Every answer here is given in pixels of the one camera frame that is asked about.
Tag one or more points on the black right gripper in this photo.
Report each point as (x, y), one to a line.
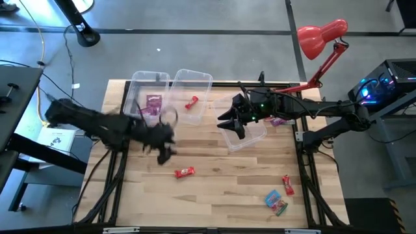
(248, 109)

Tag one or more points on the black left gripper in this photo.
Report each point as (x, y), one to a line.
(152, 136)

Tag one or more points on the red candy bar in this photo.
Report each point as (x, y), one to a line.
(191, 102)
(184, 172)
(288, 186)

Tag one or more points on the clear plastic container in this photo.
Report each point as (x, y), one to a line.
(136, 84)
(195, 81)
(250, 139)

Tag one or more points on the blue candy packet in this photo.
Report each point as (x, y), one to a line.
(272, 197)

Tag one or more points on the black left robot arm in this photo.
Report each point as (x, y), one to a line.
(97, 125)

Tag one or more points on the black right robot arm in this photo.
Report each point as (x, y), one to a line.
(325, 109)

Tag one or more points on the black table clamp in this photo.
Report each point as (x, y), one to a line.
(261, 77)

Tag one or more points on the white paper tag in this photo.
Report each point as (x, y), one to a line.
(75, 86)

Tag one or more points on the red desk lamp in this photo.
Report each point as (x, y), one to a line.
(313, 37)

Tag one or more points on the black floor stand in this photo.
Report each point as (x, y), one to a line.
(85, 35)

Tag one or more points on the grey desk with black legs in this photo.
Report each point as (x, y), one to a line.
(22, 107)

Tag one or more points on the black mat with yellow stripes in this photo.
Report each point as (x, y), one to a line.
(367, 216)

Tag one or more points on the black clamp knob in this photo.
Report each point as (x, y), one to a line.
(12, 86)

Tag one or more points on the grey computer stand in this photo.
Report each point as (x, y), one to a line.
(401, 156)

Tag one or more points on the black computer tower with lights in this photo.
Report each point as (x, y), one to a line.
(399, 70)

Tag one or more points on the black cabinet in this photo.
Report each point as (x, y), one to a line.
(410, 13)

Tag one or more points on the person's foot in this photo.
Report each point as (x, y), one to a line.
(8, 7)

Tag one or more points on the black metal table frame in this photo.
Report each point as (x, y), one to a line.
(224, 85)

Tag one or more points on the white metal bracket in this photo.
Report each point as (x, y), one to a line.
(302, 231)
(120, 230)

